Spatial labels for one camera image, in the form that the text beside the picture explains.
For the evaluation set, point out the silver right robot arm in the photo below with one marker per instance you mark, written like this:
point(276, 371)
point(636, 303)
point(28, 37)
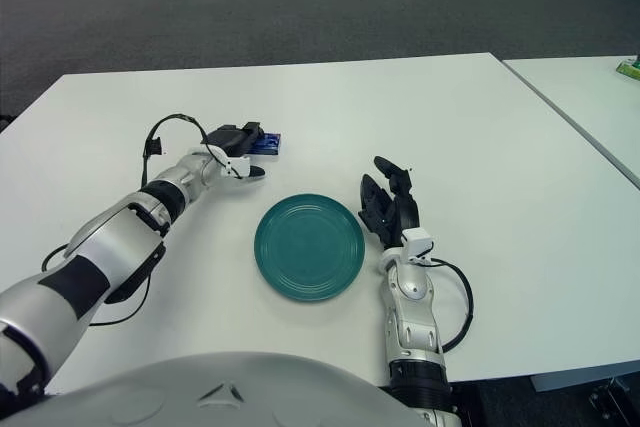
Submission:
point(410, 317)

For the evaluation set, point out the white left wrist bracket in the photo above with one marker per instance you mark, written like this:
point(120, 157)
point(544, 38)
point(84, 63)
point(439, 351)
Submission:
point(237, 167)

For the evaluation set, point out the blue gum box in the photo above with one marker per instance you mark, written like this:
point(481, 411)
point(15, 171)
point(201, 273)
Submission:
point(270, 144)

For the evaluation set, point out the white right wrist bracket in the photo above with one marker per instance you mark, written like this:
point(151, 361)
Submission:
point(417, 242)

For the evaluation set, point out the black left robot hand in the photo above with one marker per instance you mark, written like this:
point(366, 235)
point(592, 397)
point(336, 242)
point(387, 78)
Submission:
point(230, 139)

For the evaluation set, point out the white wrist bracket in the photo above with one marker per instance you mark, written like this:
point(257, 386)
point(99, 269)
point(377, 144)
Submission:
point(417, 242)
point(237, 167)

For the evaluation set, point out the black metal stand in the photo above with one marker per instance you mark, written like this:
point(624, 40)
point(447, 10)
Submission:
point(607, 397)

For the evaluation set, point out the teal round plate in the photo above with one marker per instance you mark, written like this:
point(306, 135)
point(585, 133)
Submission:
point(310, 247)

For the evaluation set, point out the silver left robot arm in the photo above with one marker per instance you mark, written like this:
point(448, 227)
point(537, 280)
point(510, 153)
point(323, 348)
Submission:
point(100, 247)

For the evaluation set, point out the grey robot torso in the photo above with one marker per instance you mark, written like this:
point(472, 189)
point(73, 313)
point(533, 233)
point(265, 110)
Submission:
point(225, 397)

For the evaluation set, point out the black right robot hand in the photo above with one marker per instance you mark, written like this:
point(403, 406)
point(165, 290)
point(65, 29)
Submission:
point(402, 212)

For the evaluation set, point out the green box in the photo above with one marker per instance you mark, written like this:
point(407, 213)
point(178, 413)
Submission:
point(629, 68)

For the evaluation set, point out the grey table frame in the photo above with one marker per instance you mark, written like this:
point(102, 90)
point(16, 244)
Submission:
point(575, 381)

